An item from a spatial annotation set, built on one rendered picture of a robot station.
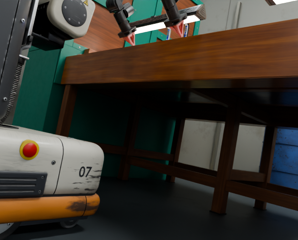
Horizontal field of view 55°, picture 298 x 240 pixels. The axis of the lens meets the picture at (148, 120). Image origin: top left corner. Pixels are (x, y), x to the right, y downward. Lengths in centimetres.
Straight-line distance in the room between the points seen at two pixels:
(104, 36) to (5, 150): 153
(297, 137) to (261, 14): 205
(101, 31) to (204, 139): 253
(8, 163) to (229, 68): 75
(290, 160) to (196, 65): 200
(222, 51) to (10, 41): 69
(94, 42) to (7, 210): 152
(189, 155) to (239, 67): 334
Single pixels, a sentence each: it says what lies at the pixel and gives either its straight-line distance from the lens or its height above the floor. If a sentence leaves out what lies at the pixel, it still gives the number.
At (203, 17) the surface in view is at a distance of 168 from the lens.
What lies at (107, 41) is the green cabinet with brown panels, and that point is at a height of 98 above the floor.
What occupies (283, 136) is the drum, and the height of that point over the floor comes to 60.
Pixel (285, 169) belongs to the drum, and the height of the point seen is 30.
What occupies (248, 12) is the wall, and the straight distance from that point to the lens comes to 454.
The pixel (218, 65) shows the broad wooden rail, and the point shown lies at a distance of 107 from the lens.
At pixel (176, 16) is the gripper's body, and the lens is 141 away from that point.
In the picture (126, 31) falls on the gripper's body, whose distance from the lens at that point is 167.
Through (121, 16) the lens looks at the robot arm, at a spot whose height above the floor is 96.
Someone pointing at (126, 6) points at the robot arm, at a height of 104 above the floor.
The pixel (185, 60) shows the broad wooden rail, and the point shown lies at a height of 66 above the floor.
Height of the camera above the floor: 31
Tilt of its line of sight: 5 degrees up
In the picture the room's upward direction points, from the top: 10 degrees clockwise
